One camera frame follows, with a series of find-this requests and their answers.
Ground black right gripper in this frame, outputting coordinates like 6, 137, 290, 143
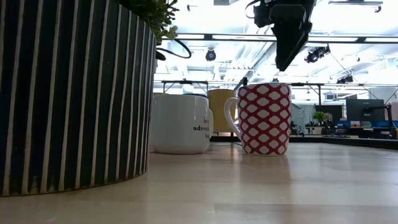
253, 0, 317, 72

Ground white mug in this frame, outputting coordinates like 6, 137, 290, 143
224, 82, 293, 156

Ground dark green mug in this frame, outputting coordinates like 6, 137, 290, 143
149, 94, 215, 155

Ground black ceiling spotlight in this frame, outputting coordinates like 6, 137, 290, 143
304, 45, 331, 64
336, 74, 354, 85

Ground small background potted plant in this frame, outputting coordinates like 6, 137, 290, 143
312, 111, 326, 125

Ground background dark screen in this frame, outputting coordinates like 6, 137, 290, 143
315, 105, 344, 125

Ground blue storage bins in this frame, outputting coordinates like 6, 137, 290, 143
335, 120, 398, 129

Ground background computer monitor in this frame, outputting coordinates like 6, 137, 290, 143
346, 98, 386, 123

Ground artificial plant striped pot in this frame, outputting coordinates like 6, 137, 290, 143
0, 0, 180, 197

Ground black background table frame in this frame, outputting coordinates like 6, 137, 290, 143
290, 82, 398, 106

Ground black overhead frame bar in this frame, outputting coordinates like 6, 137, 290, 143
154, 33, 398, 44

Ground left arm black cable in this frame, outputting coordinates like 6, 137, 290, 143
155, 39, 192, 62

